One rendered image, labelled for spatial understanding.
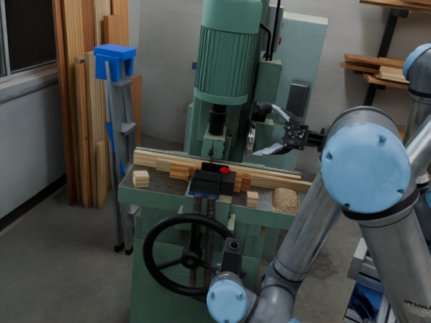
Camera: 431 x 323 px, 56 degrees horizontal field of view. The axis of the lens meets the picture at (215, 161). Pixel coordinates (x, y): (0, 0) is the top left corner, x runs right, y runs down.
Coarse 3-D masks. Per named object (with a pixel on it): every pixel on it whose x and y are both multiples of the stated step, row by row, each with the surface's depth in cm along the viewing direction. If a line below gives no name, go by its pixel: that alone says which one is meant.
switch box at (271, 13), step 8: (272, 8) 145; (280, 8) 145; (272, 16) 146; (280, 16) 146; (272, 24) 147; (280, 24) 147; (264, 32) 149; (272, 32) 148; (280, 32) 149; (264, 40) 150; (264, 48) 151
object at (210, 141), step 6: (204, 138) 134; (210, 138) 134; (216, 138) 134; (222, 138) 135; (204, 144) 135; (210, 144) 134; (216, 144) 134; (222, 144) 134; (204, 150) 136; (216, 150) 135; (222, 150) 135; (210, 156) 136; (216, 156) 136
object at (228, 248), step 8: (232, 240) 98; (240, 240) 99; (224, 248) 97; (232, 248) 97; (240, 248) 98; (224, 256) 96; (232, 256) 96; (240, 256) 96; (224, 264) 95; (232, 264) 95; (240, 264) 95
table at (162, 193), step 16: (128, 176) 138; (160, 176) 141; (128, 192) 132; (144, 192) 131; (160, 192) 131; (176, 192) 132; (240, 192) 138; (160, 208) 133; (176, 208) 132; (240, 208) 130; (256, 208) 130; (176, 224) 124; (256, 224) 132; (272, 224) 131; (288, 224) 130
